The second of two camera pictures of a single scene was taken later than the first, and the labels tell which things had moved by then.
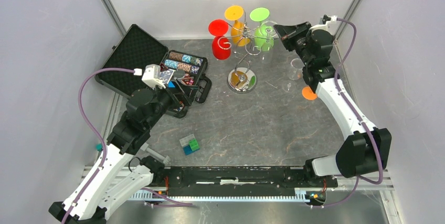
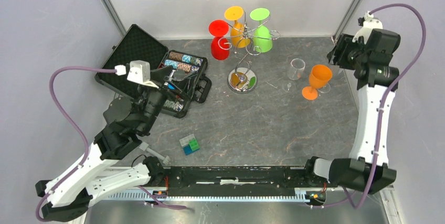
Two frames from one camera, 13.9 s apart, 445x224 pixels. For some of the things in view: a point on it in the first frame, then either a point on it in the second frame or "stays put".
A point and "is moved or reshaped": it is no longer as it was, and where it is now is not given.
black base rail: [246, 183] stays put
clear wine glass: [294, 72] stays put
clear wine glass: [268, 29] is moved or reshaped
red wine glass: [221, 46] stays put
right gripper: [288, 33] → [345, 43]
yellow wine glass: [235, 12] stays put
